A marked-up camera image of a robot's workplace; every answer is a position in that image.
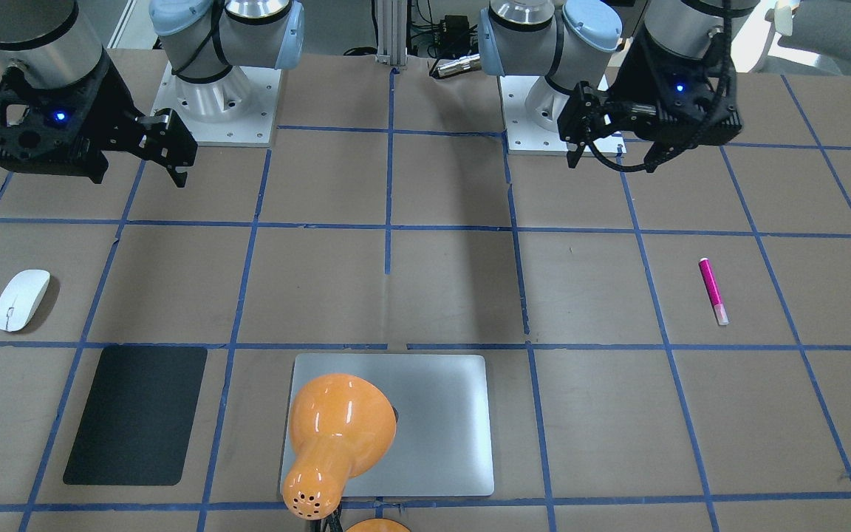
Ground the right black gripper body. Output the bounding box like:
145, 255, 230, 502
0, 52, 146, 184

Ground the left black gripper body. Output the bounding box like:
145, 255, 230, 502
605, 30, 743, 147

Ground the pink marker pen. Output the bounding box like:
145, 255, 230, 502
698, 257, 730, 327

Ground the white computer mouse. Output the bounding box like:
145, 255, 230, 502
0, 269, 51, 333

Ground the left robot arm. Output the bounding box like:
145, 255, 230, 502
476, 1, 756, 172

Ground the black mousepad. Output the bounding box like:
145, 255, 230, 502
62, 346, 208, 487

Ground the silver laptop notebook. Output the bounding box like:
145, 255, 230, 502
290, 352, 494, 499

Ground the orange desk lamp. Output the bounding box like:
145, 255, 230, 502
281, 373, 398, 531

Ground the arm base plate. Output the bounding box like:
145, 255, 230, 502
152, 64, 286, 149
499, 75, 570, 156

